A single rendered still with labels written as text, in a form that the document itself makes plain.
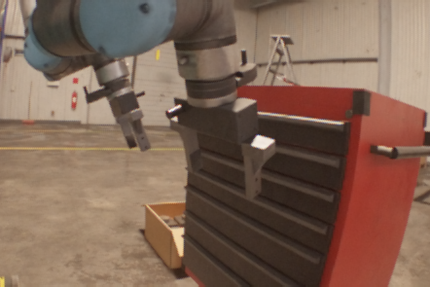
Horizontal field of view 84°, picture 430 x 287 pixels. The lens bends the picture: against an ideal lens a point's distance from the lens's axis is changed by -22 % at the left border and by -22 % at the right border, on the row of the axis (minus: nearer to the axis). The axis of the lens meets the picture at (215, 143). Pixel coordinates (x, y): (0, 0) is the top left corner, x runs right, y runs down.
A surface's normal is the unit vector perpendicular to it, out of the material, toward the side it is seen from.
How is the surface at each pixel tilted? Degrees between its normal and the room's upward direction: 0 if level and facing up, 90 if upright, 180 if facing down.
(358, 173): 90
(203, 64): 113
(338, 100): 90
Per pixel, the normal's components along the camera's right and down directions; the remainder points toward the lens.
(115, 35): -0.36, 0.48
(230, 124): -0.67, 0.42
